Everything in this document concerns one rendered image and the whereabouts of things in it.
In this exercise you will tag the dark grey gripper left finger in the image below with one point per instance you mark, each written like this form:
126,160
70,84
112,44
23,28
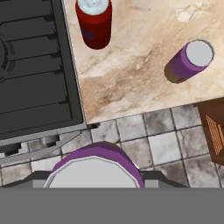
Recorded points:
36,178

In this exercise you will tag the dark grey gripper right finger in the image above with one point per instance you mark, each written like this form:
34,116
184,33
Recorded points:
159,178

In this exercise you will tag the purple soda can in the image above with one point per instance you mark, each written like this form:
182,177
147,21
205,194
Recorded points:
93,166
189,61

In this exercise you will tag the black stove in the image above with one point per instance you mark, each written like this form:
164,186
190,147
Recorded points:
35,73

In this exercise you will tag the red soda can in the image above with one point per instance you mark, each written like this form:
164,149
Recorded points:
94,23

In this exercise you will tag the brown wooden stool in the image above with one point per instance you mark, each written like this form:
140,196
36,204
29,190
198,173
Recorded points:
214,131

